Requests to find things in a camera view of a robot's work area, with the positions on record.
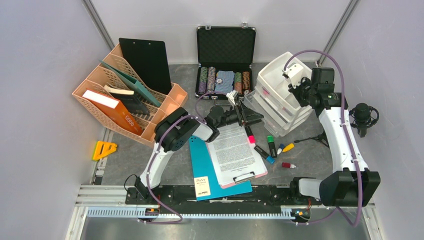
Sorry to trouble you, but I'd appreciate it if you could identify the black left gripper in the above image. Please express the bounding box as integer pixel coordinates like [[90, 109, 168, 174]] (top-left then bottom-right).
[[216, 100, 264, 129]]

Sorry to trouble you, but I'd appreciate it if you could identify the white drawer organizer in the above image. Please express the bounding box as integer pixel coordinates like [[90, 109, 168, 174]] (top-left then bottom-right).
[[243, 51, 313, 137]]

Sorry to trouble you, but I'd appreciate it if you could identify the small red-capped bottle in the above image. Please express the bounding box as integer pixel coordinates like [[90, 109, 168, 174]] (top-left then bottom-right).
[[281, 162, 296, 169]]

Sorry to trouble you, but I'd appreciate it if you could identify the Nineteen Eighty-Four dark book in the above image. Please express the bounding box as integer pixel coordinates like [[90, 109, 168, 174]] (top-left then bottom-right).
[[103, 85, 150, 115]]

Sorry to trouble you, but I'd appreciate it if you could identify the orange Good Morning book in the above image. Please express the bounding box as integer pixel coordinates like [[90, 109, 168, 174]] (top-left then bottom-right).
[[82, 89, 143, 136]]

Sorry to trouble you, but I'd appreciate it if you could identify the peach plastic file organizer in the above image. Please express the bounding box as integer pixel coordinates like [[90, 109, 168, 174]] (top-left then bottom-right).
[[72, 44, 189, 148]]

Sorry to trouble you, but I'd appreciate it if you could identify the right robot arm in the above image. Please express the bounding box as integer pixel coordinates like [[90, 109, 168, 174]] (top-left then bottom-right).
[[283, 64, 381, 207]]

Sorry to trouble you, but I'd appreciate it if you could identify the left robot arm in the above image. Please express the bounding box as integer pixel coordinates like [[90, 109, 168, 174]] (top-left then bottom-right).
[[134, 103, 264, 204]]

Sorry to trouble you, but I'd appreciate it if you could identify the black pink-capped highlighter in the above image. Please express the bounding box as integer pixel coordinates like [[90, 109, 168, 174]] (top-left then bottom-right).
[[244, 126, 256, 144]]

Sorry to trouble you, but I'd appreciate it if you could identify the black green-capped highlighter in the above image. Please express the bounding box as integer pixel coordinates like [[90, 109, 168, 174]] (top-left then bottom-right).
[[266, 135, 278, 159]]

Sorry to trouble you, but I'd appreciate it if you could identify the blue white cap piece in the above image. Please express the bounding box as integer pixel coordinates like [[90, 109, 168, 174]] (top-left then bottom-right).
[[277, 143, 286, 155]]

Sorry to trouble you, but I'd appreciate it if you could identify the black blue-capped highlighter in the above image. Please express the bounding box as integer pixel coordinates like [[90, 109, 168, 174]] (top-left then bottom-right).
[[254, 145, 275, 164]]

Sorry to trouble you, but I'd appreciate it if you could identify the pink clipboard with paper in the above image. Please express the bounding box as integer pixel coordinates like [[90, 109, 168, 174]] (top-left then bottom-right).
[[206, 123, 268, 189]]

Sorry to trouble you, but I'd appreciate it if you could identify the yellow cap piece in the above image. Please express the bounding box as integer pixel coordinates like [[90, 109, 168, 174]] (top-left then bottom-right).
[[282, 143, 295, 153]]

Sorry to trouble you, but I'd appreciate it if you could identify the black poker chip case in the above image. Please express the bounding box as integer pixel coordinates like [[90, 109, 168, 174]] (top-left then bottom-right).
[[194, 24, 257, 98]]

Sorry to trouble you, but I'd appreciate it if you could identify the black microphone on tripod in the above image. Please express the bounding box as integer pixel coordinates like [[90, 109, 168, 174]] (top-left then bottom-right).
[[294, 103, 380, 148]]

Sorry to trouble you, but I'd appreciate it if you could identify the blue plastic folder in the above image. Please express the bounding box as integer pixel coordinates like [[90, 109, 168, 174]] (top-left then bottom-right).
[[188, 136, 253, 201]]

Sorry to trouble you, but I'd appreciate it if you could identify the black clipboard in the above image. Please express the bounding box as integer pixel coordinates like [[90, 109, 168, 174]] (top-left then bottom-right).
[[118, 37, 172, 95]]

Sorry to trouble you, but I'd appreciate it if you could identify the teal folder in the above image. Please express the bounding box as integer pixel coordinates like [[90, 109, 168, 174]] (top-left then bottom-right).
[[100, 60, 161, 107]]

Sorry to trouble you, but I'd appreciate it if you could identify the yellow triangular stand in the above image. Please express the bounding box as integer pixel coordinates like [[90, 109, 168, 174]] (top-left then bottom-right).
[[91, 141, 118, 161]]

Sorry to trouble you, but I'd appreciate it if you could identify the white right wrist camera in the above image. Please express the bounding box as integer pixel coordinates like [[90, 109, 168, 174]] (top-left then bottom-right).
[[282, 63, 304, 88]]

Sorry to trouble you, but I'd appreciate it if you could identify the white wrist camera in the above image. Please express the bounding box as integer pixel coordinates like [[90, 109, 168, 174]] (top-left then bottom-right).
[[282, 63, 304, 88], [226, 90, 239, 107]]

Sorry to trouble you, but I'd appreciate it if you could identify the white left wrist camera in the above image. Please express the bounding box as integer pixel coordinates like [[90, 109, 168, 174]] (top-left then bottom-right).
[[226, 90, 239, 107]]

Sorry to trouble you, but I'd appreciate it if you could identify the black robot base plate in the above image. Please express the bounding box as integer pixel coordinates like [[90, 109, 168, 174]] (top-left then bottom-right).
[[125, 185, 322, 206]]

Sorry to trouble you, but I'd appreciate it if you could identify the aluminium slotted rail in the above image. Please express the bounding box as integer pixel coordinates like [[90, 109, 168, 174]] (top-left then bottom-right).
[[86, 206, 295, 220]]

